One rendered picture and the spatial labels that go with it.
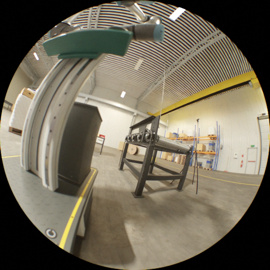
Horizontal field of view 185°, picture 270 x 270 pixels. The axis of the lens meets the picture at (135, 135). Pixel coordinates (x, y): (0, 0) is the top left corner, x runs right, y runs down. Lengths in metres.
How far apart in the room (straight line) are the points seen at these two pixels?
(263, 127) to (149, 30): 10.46
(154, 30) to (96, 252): 1.28
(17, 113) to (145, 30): 3.25
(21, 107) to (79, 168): 2.94
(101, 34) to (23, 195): 0.79
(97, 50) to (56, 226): 0.80
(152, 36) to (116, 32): 0.23
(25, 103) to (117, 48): 3.03
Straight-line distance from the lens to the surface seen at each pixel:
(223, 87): 8.00
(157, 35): 0.63
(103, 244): 0.70
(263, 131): 10.47
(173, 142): 1.33
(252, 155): 9.75
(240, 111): 10.88
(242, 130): 10.13
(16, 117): 3.26
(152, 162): 2.61
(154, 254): 0.74
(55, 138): 0.42
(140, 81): 11.05
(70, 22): 1.08
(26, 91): 3.31
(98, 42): 0.56
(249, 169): 9.69
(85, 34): 0.58
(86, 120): 0.52
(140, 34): 0.64
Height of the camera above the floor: 0.66
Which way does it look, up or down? 9 degrees up
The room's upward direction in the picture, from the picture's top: 14 degrees clockwise
